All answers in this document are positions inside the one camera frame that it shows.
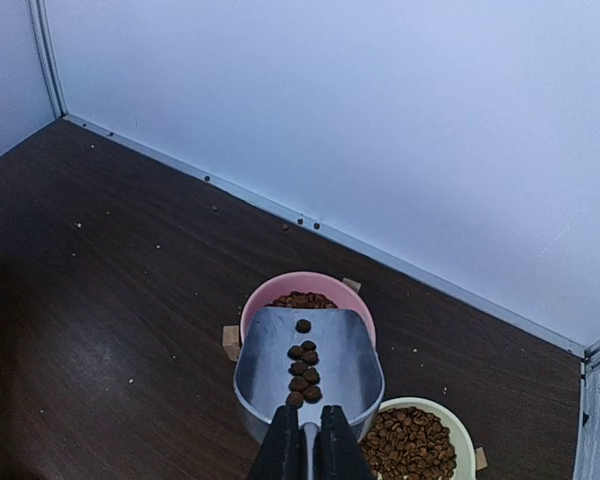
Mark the cream pet bowl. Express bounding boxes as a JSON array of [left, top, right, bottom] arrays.
[[361, 397, 487, 479]]

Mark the metal food scoop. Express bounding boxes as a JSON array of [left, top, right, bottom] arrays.
[[233, 307, 385, 479]]

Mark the pink pet bowl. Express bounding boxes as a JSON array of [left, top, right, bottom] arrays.
[[222, 271, 376, 362]]

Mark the left aluminium corner post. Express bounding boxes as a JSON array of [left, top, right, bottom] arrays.
[[28, 0, 68, 118]]

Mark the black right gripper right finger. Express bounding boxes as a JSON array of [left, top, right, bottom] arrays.
[[319, 405, 373, 480]]

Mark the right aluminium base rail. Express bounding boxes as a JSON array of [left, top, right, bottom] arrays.
[[573, 365, 600, 479]]

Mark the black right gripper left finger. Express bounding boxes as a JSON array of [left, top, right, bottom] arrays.
[[249, 405, 302, 480]]

